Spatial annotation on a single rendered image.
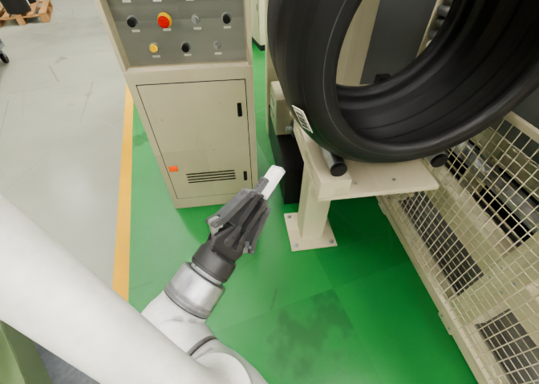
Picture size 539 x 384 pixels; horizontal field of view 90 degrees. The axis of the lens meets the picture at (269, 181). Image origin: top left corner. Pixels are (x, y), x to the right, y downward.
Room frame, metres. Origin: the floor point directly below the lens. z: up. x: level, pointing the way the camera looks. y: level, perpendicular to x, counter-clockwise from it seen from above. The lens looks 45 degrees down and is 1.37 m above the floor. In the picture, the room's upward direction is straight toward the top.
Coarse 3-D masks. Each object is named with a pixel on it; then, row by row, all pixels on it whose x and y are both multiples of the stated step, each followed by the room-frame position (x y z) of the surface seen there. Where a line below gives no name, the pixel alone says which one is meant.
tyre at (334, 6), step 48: (288, 0) 0.53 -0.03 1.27; (336, 0) 0.48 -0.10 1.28; (480, 0) 0.81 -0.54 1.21; (528, 0) 0.71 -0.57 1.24; (288, 48) 0.51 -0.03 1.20; (336, 48) 0.48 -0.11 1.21; (432, 48) 0.82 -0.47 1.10; (480, 48) 0.76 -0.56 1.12; (528, 48) 0.64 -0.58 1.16; (288, 96) 0.52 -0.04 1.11; (336, 96) 0.48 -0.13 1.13; (384, 96) 0.80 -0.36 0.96; (432, 96) 0.75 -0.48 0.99; (480, 96) 0.64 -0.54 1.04; (336, 144) 0.49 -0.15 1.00; (384, 144) 0.51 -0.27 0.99; (432, 144) 0.51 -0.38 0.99
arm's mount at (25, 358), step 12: (0, 324) 0.19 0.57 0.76; (0, 336) 0.17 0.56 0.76; (12, 336) 0.17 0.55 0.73; (24, 336) 0.19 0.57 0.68; (0, 348) 0.15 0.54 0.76; (12, 348) 0.15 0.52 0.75; (24, 348) 0.16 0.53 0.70; (0, 360) 0.13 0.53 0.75; (12, 360) 0.13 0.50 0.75; (24, 360) 0.13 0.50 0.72; (36, 360) 0.14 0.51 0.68; (0, 372) 0.11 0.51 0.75; (12, 372) 0.11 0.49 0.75; (24, 372) 0.11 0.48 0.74; (36, 372) 0.12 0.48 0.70
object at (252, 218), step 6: (264, 204) 0.34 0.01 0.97; (252, 210) 0.33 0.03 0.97; (258, 210) 0.32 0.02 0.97; (252, 216) 0.32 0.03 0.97; (258, 216) 0.32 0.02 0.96; (246, 222) 0.31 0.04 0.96; (252, 222) 0.31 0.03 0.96; (246, 228) 0.29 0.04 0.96; (246, 234) 0.28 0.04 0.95; (240, 240) 0.27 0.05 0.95; (234, 246) 0.26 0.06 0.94; (240, 246) 0.26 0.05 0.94
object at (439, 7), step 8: (440, 0) 1.06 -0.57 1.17; (448, 0) 1.03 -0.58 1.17; (440, 8) 1.04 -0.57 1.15; (448, 8) 1.01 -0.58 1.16; (432, 16) 1.06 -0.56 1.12; (440, 16) 1.06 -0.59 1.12; (432, 24) 1.06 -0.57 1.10; (440, 24) 1.02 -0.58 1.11; (432, 32) 1.03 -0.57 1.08; (424, 40) 1.06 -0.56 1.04; (424, 48) 1.06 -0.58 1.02; (416, 56) 1.06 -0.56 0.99
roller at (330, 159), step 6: (324, 150) 0.59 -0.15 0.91; (324, 156) 0.57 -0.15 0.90; (330, 156) 0.55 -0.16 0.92; (336, 156) 0.54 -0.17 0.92; (330, 162) 0.53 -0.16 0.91; (336, 162) 0.52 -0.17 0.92; (342, 162) 0.52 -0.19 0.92; (330, 168) 0.52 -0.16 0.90; (336, 168) 0.51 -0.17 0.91; (342, 168) 0.51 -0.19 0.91; (336, 174) 0.51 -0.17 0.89; (342, 174) 0.51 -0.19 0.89
